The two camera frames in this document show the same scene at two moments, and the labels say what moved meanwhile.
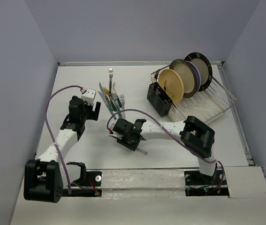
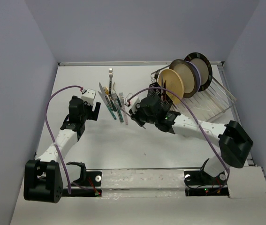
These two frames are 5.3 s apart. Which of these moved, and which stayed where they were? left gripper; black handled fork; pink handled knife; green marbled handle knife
Moved: pink handled knife
Stayed: green marbled handle knife; black handled fork; left gripper
